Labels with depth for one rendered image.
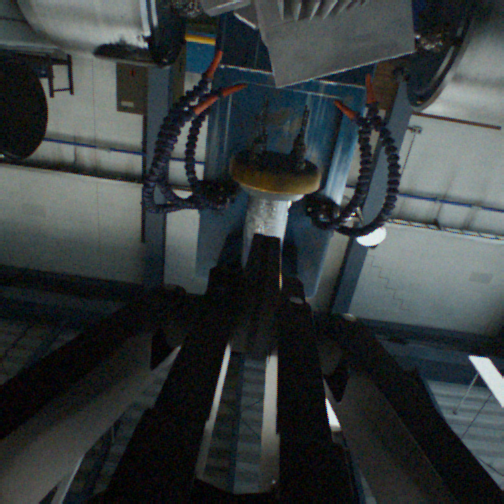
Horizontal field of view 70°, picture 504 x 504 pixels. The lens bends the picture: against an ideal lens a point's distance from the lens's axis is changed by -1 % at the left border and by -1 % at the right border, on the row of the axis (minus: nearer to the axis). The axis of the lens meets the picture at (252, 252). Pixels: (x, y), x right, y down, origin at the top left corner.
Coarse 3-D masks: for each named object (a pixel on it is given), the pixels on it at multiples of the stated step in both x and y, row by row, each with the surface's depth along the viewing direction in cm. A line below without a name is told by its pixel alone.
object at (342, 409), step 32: (352, 320) 12; (352, 352) 11; (384, 352) 11; (352, 384) 11; (384, 384) 9; (352, 416) 10; (384, 416) 9; (416, 416) 8; (352, 448) 10; (384, 448) 9; (416, 448) 8; (448, 448) 8; (384, 480) 9; (416, 480) 8; (448, 480) 7; (480, 480) 7
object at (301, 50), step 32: (256, 0) 25; (288, 0) 25; (384, 0) 24; (288, 32) 26; (320, 32) 25; (352, 32) 25; (384, 32) 25; (288, 64) 26; (320, 64) 26; (352, 64) 26
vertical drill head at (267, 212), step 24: (264, 120) 73; (264, 144) 65; (240, 168) 66; (264, 168) 64; (288, 168) 67; (312, 168) 70; (264, 192) 68; (288, 192) 65; (264, 216) 72; (288, 216) 75; (240, 264) 80
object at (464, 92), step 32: (448, 0) 53; (480, 0) 44; (448, 32) 50; (480, 32) 46; (416, 64) 62; (448, 64) 50; (480, 64) 48; (416, 96) 61; (448, 96) 53; (480, 96) 52
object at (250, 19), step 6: (246, 6) 33; (252, 6) 33; (234, 12) 34; (240, 12) 34; (246, 12) 34; (252, 12) 33; (240, 18) 34; (246, 18) 34; (252, 18) 34; (252, 24) 34; (258, 24) 34
